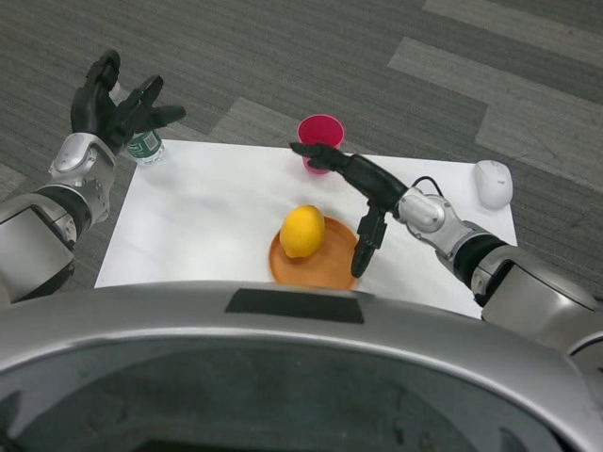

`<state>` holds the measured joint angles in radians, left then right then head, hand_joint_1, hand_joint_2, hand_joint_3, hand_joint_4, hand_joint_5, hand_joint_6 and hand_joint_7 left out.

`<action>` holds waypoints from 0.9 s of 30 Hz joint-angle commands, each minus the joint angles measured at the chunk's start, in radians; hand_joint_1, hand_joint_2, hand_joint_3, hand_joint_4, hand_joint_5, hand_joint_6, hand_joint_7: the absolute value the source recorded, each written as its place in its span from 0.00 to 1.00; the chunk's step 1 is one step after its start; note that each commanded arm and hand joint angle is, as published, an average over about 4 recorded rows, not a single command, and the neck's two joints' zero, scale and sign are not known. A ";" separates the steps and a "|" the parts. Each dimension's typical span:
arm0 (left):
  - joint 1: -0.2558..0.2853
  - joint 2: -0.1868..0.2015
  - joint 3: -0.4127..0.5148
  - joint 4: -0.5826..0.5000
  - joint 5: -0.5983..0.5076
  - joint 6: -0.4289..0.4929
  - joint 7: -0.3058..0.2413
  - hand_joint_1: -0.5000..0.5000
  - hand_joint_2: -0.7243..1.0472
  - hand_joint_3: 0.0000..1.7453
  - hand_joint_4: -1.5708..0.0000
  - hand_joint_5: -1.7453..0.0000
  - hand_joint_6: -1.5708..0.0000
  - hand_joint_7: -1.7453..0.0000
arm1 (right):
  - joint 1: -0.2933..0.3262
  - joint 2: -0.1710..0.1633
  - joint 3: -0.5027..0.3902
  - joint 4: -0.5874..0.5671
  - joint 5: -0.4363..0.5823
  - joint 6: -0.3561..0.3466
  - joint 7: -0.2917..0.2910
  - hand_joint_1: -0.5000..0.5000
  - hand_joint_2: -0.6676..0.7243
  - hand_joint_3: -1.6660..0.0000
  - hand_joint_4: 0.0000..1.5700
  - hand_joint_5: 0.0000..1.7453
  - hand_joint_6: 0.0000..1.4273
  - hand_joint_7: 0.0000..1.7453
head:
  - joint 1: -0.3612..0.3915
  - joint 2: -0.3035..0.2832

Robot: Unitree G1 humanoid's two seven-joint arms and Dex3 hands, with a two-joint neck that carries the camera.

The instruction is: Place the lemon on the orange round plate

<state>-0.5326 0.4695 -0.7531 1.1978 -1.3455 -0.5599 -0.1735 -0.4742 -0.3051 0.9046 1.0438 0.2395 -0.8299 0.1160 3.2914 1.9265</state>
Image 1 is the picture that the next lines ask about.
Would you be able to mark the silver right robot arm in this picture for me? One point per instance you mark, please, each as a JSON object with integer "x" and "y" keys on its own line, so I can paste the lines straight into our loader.
{"x": 490, "y": 254}

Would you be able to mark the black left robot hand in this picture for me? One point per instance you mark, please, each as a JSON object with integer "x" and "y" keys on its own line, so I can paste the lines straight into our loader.
{"x": 96, "y": 110}

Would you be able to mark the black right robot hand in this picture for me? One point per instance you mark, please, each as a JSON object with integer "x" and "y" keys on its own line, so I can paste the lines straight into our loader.
{"x": 372, "y": 179}

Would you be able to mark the orange round plate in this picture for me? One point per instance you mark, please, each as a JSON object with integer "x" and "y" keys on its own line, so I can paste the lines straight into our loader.
{"x": 330, "y": 263}

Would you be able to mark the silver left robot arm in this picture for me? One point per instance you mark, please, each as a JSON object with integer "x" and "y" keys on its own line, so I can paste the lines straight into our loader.
{"x": 52, "y": 221}

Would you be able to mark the clear water bottle green label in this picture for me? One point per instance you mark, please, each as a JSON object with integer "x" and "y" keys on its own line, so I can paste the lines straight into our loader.
{"x": 146, "y": 147}

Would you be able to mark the yellow lemon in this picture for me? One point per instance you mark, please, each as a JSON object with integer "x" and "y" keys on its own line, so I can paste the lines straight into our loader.
{"x": 302, "y": 231}

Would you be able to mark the pink plastic cup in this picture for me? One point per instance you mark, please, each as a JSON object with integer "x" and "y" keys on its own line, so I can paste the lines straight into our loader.
{"x": 321, "y": 136}

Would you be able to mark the white computer mouse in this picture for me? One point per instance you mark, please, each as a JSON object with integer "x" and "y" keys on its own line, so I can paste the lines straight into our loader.
{"x": 493, "y": 183}

